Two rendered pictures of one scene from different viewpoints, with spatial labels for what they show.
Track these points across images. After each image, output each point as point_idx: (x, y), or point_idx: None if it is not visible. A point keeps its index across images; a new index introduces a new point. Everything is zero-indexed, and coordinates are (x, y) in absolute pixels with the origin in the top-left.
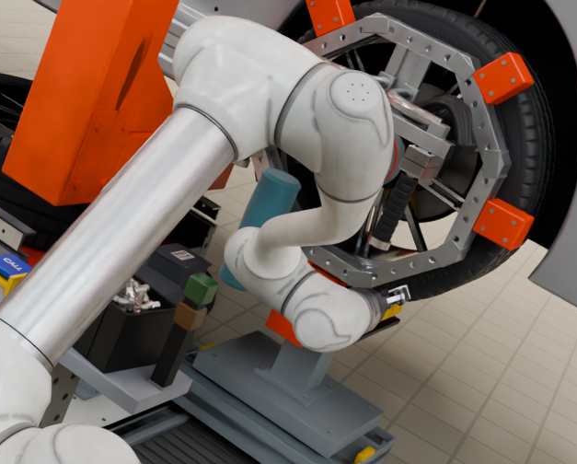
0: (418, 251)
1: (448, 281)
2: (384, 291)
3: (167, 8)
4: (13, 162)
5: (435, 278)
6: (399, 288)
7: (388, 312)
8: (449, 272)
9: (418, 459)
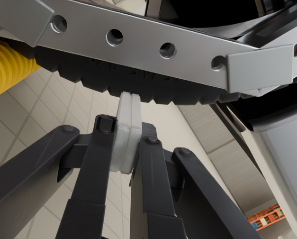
0: (146, 12)
1: (176, 94)
2: (105, 124)
3: None
4: None
5: (158, 78)
6: (140, 117)
7: (32, 72)
8: (188, 81)
9: None
